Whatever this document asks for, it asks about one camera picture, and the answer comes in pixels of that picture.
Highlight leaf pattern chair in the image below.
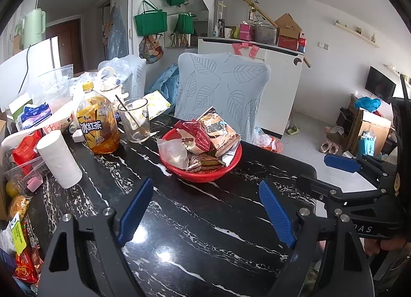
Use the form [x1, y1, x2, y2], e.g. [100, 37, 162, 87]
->
[173, 52, 271, 143]
[124, 56, 147, 100]

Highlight brown door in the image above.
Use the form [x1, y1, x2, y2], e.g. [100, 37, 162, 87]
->
[48, 19, 81, 74]

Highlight clear glass cup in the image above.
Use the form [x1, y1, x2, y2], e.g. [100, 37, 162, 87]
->
[118, 98, 151, 143]

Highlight pink ribbon bow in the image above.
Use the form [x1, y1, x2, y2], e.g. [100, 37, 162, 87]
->
[233, 42, 260, 58]

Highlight yellow corn snack bag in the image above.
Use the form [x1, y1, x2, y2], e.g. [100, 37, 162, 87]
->
[8, 195, 33, 220]

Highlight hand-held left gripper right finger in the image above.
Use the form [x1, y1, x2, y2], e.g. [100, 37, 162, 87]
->
[258, 179, 375, 297]

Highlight brown gold packet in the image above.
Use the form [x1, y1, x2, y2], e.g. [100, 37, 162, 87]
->
[201, 157, 225, 169]

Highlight white toilet paper roll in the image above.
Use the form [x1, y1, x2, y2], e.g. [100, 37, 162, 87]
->
[36, 130, 83, 189]

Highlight yellow patterned pouch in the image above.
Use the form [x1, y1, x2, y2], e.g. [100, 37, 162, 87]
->
[144, 90, 171, 121]

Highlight wall shelf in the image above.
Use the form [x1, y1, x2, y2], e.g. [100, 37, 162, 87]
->
[334, 21, 379, 48]

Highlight pink slippers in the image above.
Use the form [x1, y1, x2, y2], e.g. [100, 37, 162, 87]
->
[319, 141, 342, 154]

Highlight red box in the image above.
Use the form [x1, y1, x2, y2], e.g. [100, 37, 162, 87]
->
[278, 36, 300, 51]

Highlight metal spoon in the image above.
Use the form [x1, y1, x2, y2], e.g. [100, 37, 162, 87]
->
[115, 94, 149, 135]

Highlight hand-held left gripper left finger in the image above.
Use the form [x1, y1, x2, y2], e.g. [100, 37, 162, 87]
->
[37, 176, 155, 297]

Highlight black cable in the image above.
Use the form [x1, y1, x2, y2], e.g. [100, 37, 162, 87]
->
[21, 44, 33, 95]

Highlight white green carton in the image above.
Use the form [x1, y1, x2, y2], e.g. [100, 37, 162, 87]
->
[8, 93, 33, 124]

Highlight dark red snack packet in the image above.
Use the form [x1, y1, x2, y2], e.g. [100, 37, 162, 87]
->
[174, 121, 212, 154]

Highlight pink box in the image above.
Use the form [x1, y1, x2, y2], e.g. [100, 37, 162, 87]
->
[239, 24, 256, 41]

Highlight clear plastic bag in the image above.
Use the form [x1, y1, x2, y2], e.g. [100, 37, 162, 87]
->
[39, 65, 74, 108]

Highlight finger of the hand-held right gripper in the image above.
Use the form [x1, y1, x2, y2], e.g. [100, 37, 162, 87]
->
[324, 153, 399, 189]
[296, 174, 391, 218]

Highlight green kettle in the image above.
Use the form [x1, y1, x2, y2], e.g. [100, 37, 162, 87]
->
[22, 8, 45, 43]

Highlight clear zip bag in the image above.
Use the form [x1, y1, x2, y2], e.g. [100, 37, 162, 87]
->
[157, 138, 189, 170]

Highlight pink block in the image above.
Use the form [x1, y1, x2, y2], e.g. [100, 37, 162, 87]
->
[26, 176, 44, 192]

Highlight person's right hand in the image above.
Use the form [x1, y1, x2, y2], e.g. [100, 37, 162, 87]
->
[364, 235, 406, 256]

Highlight white board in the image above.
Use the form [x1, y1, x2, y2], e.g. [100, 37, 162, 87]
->
[0, 36, 60, 108]

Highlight light blue plastic sheet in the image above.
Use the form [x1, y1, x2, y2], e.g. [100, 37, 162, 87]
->
[151, 64, 179, 105]

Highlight cartoon print bag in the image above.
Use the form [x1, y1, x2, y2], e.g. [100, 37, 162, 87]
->
[139, 34, 164, 64]

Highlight bright red packet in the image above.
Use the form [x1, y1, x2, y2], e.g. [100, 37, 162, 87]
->
[12, 130, 42, 166]

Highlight blue tissue pack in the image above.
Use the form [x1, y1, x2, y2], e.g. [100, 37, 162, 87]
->
[16, 102, 52, 132]

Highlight brown snack packet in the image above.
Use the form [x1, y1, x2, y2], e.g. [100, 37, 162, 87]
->
[197, 107, 242, 158]

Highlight large floor cardboard box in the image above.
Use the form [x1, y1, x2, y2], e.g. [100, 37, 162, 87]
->
[348, 109, 397, 156]

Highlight black television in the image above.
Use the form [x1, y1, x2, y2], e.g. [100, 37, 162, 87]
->
[365, 66, 396, 100]

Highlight grey storage container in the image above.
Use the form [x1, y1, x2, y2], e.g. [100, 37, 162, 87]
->
[255, 23, 278, 44]

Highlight yellow fruit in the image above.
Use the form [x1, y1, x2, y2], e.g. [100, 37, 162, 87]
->
[5, 181, 20, 198]

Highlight clear plastic container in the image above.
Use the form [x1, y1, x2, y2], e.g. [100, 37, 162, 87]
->
[3, 156, 49, 188]

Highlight open cardboard box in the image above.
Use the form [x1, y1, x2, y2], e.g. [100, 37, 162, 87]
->
[274, 13, 303, 39]

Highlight red plastic basket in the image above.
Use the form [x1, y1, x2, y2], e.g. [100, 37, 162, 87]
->
[157, 128, 243, 183]

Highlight blue plastic bag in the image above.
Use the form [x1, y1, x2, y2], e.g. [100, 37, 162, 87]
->
[355, 97, 381, 112]

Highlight pile of red snack packets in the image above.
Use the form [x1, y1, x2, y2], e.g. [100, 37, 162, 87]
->
[0, 213, 44, 285]

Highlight white cabinet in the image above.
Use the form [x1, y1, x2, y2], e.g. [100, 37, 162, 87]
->
[197, 37, 305, 138]

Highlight white jug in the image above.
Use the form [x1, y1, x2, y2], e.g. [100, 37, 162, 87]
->
[96, 66, 129, 101]

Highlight iced tea bottle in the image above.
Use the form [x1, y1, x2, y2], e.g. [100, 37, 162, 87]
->
[76, 81, 121, 155]

